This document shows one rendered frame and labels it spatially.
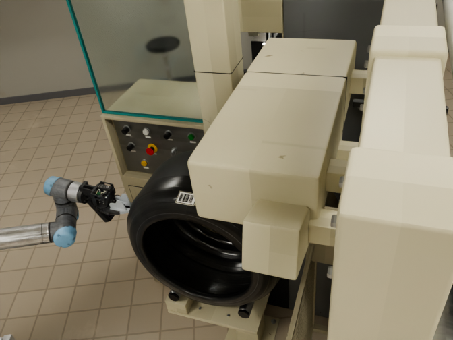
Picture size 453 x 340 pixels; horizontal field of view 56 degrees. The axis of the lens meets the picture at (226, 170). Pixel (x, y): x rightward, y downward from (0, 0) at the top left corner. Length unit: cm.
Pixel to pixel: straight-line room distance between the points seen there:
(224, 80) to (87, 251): 216
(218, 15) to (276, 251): 81
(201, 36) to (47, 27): 397
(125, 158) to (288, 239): 167
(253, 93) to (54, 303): 237
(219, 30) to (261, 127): 55
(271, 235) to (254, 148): 18
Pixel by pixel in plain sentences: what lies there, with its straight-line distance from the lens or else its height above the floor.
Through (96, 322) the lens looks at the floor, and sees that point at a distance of 289.
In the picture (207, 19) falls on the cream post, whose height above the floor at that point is 183.
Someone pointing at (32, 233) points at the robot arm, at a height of 123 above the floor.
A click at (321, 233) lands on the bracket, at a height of 167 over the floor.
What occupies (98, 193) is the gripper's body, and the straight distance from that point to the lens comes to 157.
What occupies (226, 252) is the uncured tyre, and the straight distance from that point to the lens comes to 176.
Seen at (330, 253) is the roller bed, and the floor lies 97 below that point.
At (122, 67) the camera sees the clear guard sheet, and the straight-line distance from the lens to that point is 195.
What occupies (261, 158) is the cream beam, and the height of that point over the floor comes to 178.
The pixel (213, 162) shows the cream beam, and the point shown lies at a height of 178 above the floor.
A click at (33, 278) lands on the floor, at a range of 331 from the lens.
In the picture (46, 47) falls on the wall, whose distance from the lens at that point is 534.
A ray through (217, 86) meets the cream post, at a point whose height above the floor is 161.
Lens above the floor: 225
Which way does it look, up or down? 38 degrees down
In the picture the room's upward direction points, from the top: 7 degrees counter-clockwise
